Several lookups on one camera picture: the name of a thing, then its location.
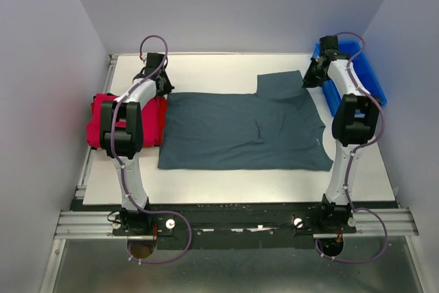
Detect grey-blue t shirt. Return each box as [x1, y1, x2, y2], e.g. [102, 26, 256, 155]
[158, 71, 333, 172]

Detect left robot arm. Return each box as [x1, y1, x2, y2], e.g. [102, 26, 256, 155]
[99, 53, 173, 235]

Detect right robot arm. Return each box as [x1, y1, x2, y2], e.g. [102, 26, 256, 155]
[302, 34, 382, 233]

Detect magenta folded t shirt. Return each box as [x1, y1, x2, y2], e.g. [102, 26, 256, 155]
[85, 92, 159, 148]

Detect red folded t shirt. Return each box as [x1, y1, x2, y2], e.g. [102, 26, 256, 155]
[89, 93, 169, 150]

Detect blue plastic bin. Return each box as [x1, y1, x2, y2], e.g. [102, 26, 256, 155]
[317, 40, 387, 117]

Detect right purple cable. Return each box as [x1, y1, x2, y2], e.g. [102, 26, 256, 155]
[314, 31, 390, 265]

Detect purple cable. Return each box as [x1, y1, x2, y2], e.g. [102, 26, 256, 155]
[112, 34, 193, 266]
[314, 31, 390, 265]

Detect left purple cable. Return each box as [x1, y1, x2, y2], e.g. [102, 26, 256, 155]
[112, 34, 193, 266]

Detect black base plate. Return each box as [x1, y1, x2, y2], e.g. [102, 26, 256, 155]
[69, 201, 418, 254]

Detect aluminium frame rail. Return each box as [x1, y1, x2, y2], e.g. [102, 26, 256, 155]
[37, 53, 158, 293]

